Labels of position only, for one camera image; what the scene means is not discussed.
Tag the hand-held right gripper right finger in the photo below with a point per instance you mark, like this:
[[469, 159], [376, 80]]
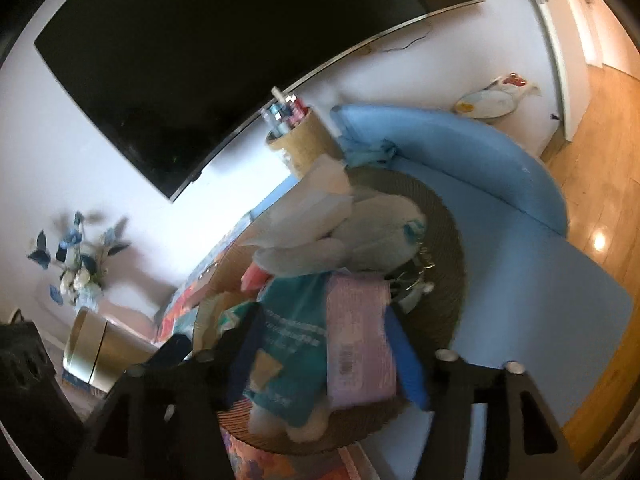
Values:
[[405, 360]]

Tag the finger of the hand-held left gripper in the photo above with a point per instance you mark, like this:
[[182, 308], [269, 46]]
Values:
[[172, 347]]

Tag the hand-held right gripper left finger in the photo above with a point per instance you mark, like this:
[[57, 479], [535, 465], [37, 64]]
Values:
[[245, 355]]

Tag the lavender packet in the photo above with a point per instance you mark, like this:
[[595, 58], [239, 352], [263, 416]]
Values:
[[360, 340]]

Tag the round woven basket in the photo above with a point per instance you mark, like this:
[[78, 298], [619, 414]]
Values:
[[440, 260]]

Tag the green plastic packet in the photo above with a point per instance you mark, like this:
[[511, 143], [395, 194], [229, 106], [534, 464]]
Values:
[[225, 315]]

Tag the cylindrical container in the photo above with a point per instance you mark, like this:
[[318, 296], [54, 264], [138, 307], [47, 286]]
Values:
[[100, 355]]

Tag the coral pink packet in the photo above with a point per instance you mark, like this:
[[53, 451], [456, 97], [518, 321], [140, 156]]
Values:
[[252, 277]]

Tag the light blue plush toy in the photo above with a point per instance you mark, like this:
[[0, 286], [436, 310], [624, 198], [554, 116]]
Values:
[[370, 240]]

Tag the crumpled blue cloth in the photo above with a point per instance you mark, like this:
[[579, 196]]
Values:
[[372, 155]]

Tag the yellow pen holder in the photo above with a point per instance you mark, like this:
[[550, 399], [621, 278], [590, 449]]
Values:
[[310, 150]]

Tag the bunch of pens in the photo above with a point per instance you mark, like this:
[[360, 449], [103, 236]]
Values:
[[285, 112]]

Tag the white plate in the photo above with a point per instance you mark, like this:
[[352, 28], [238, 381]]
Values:
[[482, 105]]

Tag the black flat television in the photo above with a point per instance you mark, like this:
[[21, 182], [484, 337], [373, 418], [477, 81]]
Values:
[[225, 60]]

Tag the red white packet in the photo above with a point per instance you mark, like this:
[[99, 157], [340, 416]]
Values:
[[515, 82]]

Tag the white door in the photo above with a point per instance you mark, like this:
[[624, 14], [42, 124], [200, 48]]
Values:
[[595, 25], [550, 60]]

